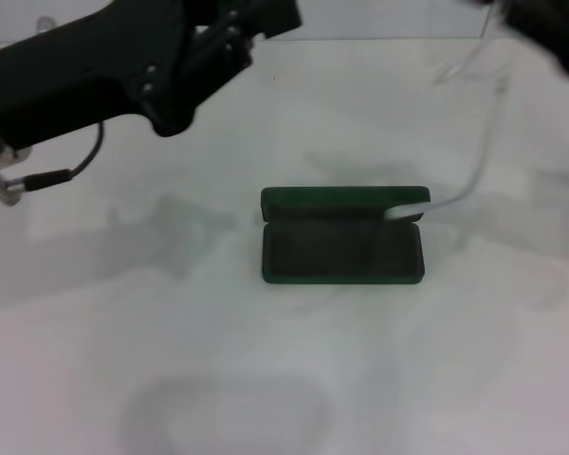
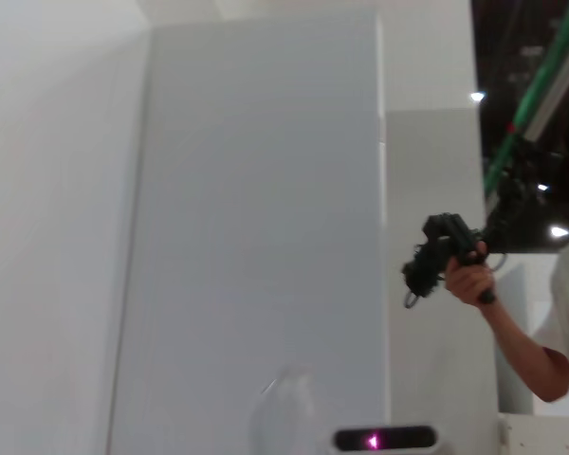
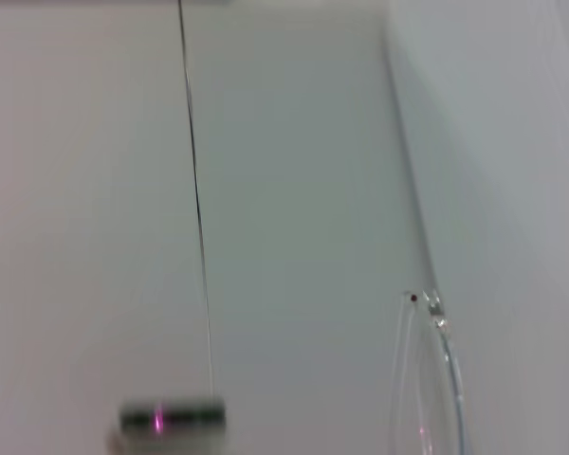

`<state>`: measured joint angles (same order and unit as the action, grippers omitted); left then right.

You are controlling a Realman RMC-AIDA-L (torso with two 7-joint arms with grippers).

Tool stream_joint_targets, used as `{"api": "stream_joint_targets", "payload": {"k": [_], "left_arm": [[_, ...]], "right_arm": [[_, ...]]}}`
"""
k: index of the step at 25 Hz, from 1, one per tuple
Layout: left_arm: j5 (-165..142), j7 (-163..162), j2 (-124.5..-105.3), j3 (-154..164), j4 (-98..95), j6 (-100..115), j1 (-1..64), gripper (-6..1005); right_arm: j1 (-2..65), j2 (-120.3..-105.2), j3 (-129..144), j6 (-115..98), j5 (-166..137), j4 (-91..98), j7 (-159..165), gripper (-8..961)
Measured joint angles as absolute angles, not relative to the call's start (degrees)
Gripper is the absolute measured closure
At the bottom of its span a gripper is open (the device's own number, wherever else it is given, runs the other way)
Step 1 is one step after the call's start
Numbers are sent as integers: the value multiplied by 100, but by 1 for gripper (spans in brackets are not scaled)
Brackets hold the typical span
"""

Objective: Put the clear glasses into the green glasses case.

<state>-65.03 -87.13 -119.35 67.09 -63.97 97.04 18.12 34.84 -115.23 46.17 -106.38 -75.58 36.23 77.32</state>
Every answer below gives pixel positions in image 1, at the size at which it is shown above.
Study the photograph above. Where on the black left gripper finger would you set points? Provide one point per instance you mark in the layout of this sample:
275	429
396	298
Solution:
275	16

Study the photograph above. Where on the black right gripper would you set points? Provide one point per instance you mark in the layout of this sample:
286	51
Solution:
564	28

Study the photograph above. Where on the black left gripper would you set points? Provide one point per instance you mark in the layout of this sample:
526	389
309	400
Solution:
66	80

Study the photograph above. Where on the clear white glasses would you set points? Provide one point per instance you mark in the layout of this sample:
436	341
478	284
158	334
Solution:
484	147

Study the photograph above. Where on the green glasses case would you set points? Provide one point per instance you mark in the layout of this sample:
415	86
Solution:
322	256

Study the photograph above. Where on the silver plug on left gripper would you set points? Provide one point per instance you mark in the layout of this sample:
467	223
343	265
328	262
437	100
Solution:
45	23

